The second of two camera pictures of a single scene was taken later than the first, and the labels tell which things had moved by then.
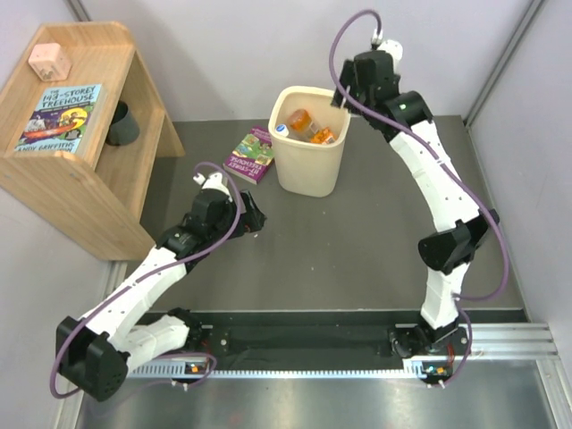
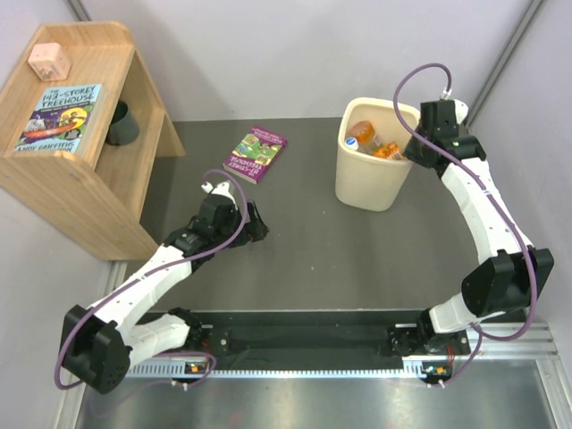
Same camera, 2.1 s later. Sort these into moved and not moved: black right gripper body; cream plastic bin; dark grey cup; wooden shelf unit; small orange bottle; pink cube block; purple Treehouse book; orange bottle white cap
Moved: orange bottle white cap; black right gripper body; cream plastic bin; small orange bottle
Not moved: dark grey cup; purple Treehouse book; pink cube block; wooden shelf unit
